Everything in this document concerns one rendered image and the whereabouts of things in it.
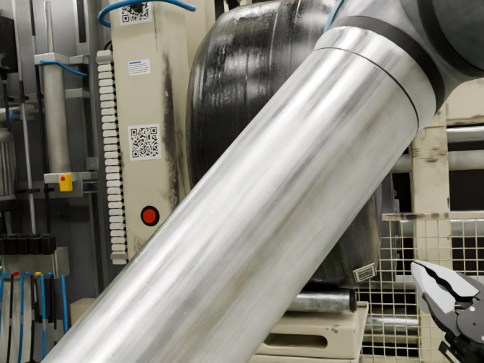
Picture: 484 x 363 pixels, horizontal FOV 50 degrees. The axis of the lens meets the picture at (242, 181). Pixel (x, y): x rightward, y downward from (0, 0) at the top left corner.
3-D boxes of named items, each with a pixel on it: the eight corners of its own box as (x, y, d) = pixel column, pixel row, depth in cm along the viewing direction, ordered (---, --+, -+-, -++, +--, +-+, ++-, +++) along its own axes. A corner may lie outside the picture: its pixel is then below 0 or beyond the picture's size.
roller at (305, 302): (183, 281, 108) (186, 300, 109) (175, 292, 104) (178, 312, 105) (356, 283, 97) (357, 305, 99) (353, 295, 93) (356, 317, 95)
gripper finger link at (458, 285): (408, 281, 79) (454, 327, 73) (414, 257, 75) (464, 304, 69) (423, 271, 80) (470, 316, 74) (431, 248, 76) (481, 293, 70)
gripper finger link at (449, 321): (413, 302, 72) (463, 353, 66) (415, 297, 70) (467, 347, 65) (438, 287, 73) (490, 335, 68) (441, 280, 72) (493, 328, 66)
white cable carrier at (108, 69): (112, 264, 118) (96, 51, 115) (123, 259, 123) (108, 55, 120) (130, 264, 116) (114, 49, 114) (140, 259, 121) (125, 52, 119)
